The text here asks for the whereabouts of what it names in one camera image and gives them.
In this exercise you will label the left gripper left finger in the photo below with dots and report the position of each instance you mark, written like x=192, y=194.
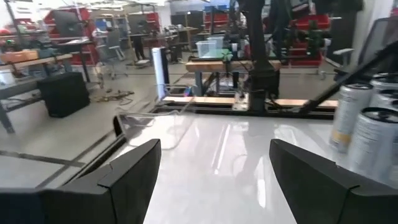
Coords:
x=118, y=193

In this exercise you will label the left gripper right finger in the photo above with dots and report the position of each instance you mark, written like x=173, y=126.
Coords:
x=317, y=193

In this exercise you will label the white can blue band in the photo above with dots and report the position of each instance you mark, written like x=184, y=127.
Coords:
x=373, y=143

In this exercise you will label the white can yellow band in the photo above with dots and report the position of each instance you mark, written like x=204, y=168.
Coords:
x=349, y=109

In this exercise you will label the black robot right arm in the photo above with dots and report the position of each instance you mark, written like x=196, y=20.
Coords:
x=258, y=46

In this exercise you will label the clear plastic bin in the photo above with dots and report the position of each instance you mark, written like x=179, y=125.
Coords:
x=155, y=124

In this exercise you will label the black floor cabinet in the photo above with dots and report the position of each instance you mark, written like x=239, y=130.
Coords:
x=63, y=93

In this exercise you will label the computer case with lights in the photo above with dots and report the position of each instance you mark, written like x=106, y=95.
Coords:
x=159, y=71

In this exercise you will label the dark grey table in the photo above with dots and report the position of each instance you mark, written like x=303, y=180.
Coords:
x=18, y=87

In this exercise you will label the grey office chair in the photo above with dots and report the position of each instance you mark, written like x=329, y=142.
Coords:
x=112, y=43

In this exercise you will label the long wooden top table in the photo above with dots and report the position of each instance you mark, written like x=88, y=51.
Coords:
x=46, y=59

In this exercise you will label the black desk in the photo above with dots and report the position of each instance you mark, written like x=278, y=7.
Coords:
x=74, y=43

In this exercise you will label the wooden top workbench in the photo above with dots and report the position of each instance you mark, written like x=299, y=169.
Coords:
x=211, y=66

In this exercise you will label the red storage shelving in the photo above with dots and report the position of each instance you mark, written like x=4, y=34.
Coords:
x=90, y=28
x=311, y=23
x=220, y=18

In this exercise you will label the clear storage tub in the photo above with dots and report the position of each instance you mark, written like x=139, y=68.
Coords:
x=206, y=49
x=219, y=40

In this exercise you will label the brown cardboard box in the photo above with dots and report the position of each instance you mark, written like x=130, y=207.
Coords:
x=18, y=56

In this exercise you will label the black mesh office chair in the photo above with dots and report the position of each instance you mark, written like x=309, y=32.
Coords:
x=382, y=29

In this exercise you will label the black monitor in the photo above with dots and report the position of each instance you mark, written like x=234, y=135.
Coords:
x=66, y=23

